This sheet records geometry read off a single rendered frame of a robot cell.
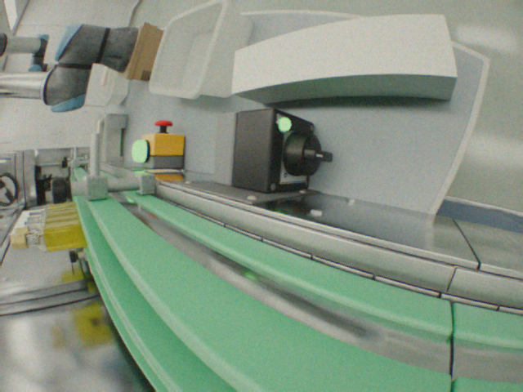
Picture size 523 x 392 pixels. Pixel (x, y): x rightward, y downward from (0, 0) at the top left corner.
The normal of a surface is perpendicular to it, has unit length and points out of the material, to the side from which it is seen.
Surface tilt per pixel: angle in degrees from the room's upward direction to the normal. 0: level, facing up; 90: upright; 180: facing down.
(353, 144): 0
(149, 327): 90
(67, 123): 90
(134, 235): 90
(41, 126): 90
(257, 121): 0
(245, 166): 0
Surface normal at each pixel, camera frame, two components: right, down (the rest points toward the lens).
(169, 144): 0.76, 0.17
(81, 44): 0.66, 0.54
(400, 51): -0.65, 0.09
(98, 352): 0.06, -0.98
